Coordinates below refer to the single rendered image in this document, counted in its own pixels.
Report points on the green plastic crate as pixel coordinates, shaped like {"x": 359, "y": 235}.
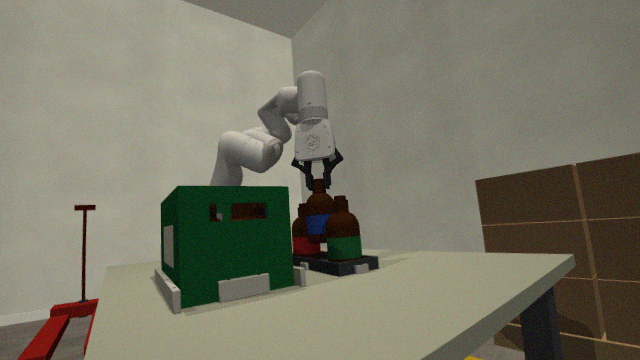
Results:
{"x": 207, "y": 252}

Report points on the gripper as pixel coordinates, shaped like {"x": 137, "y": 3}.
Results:
{"x": 314, "y": 139}

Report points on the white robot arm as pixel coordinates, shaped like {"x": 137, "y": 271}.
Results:
{"x": 236, "y": 149}

